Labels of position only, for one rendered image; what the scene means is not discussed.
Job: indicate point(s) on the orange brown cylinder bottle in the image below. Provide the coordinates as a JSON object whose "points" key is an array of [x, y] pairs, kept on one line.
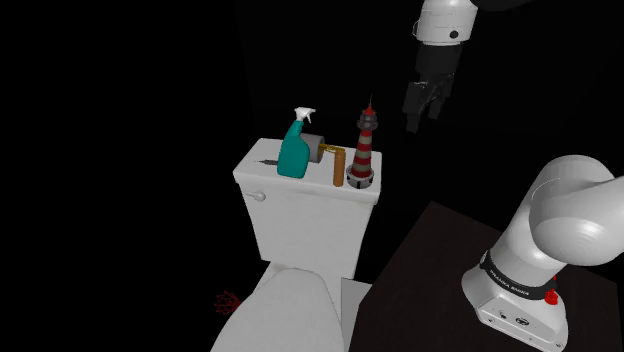
{"points": [[339, 168]]}

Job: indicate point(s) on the thin dark pen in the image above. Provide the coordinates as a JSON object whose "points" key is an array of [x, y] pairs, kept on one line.
{"points": [[267, 161]]}

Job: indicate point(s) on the grey toilet paper roll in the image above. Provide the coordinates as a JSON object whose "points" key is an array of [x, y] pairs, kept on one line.
{"points": [[314, 144]]}

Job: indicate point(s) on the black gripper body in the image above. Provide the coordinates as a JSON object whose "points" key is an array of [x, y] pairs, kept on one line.
{"points": [[435, 61]]}

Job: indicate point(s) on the red white striped lighthouse figure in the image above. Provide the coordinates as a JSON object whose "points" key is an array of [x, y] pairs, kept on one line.
{"points": [[362, 156]]}

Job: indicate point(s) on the white toilet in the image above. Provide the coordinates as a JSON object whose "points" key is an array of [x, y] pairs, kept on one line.
{"points": [[307, 229]]}

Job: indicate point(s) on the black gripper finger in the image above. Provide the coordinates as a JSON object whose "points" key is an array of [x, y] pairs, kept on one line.
{"points": [[413, 105], [437, 105]]}

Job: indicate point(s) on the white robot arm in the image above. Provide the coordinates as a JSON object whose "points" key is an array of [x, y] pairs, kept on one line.
{"points": [[516, 244]]}

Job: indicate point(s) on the teal spray bottle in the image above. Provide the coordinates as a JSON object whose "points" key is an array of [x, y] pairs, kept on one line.
{"points": [[295, 151]]}

